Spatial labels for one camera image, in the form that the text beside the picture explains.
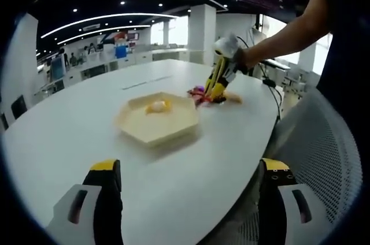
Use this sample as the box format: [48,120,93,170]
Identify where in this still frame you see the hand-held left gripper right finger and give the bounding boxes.
[258,157,324,245]

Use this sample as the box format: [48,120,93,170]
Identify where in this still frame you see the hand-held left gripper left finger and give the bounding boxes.
[46,158,124,245]

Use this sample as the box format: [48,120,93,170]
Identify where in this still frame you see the orange beige food packet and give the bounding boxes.
[227,91,243,105]

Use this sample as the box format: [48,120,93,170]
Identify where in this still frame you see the yellow clear food packet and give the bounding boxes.
[144,99,172,116]

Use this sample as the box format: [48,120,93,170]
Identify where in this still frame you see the beige hexagonal container tray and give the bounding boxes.
[115,91,200,149]

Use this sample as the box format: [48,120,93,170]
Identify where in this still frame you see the person's right hand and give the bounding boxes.
[233,47,257,76]

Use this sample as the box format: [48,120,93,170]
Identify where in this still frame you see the white mesh office chair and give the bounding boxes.
[222,87,364,245]

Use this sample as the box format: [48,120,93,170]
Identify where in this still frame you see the white counter cabinets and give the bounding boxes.
[68,47,203,84]

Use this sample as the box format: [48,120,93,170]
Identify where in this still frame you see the blue box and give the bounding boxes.
[114,44,128,60]

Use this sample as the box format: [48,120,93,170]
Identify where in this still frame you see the person's dark shirt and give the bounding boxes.
[314,0,368,130]

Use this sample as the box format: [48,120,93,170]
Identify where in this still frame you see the white blue-screen display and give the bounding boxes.
[49,55,66,80]

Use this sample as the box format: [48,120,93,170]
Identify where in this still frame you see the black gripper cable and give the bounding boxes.
[235,35,283,121]

